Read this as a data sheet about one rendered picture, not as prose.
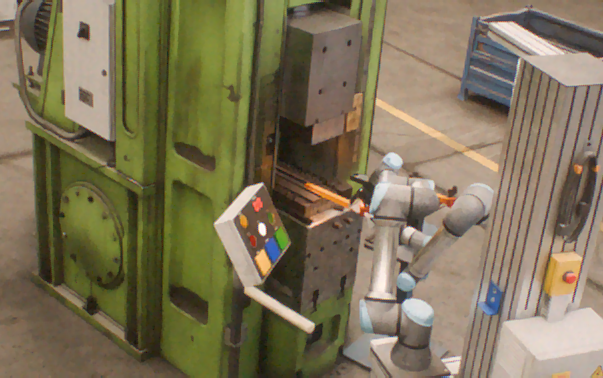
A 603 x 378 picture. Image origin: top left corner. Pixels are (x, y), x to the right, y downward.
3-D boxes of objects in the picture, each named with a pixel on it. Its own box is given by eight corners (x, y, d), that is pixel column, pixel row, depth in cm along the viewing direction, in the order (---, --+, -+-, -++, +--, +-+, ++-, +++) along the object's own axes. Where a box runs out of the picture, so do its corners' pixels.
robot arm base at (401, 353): (438, 367, 355) (442, 345, 350) (401, 374, 349) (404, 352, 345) (419, 343, 367) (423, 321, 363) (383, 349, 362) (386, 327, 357)
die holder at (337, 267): (355, 284, 465) (365, 201, 445) (300, 313, 439) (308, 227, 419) (272, 237, 498) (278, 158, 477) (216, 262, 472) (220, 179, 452)
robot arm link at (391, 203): (399, 338, 345) (415, 185, 347) (357, 334, 345) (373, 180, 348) (396, 335, 357) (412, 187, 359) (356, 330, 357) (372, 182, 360)
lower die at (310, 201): (334, 206, 438) (336, 189, 434) (304, 219, 425) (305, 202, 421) (268, 172, 463) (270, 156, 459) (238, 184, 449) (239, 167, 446)
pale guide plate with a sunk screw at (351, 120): (358, 128, 451) (362, 93, 443) (345, 132, 444) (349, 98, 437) (355, 126, 452) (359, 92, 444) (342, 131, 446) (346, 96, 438)
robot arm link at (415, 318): (431, 348, 348) (437, 317, 342) (393, 344, 349) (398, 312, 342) (430, 328, 359) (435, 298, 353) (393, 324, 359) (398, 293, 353)
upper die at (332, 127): (343, 133, 422) (345, 113, 418) (311, 145, 409) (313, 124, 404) (274, 102, 447) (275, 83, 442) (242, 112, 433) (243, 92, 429)
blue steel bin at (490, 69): (630, 127, 797) (651, 43, 765) (574, 149, 748) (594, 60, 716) (513, 80, 874) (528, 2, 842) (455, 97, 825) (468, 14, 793)
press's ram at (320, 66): (365, 106, 427) (376, 18, 409) (305, 127, 401) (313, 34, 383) (296, 77, 451) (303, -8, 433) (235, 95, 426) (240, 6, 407)
